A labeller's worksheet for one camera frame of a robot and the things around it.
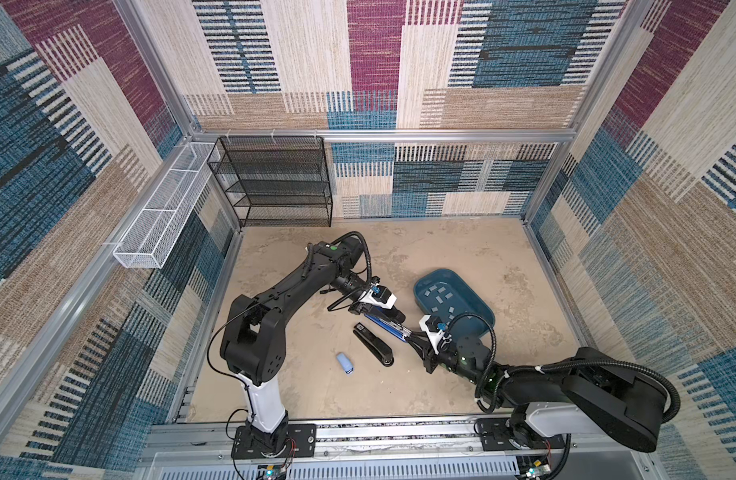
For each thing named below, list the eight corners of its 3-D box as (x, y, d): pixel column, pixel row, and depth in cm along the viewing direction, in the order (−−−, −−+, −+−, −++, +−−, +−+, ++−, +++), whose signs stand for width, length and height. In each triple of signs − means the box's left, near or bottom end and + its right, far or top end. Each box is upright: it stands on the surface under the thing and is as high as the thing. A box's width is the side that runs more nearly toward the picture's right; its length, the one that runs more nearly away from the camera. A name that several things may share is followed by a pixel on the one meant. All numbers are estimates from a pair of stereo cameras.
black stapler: (352, 335, 93) (351, 327, 89) (359, 328, 95) (359, 320, 90) (388, 368, 87) (388, 361, 82) (395, 360, 88) (396, 353, 84)
